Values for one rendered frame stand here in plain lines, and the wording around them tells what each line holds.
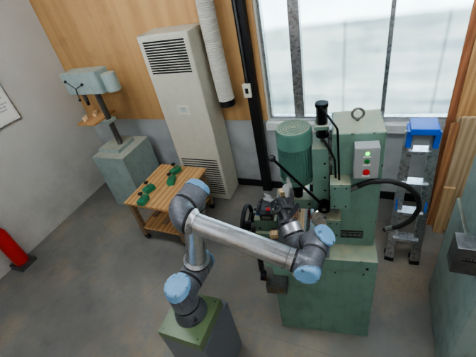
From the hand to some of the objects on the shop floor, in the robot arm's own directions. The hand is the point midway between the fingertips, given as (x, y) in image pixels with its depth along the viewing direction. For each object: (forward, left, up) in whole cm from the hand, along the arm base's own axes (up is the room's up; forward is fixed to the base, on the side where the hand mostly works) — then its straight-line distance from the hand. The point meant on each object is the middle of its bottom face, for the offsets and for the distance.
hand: (276, 184), depth 144 cm
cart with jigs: (+93, +140, -125) cm, 210 cm away
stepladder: (+80, -72, -135) cm, 173 cm away
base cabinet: (+23, -12, -133) cm, 135 cm away
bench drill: (+138, +213, -122) cm, 281 cm away
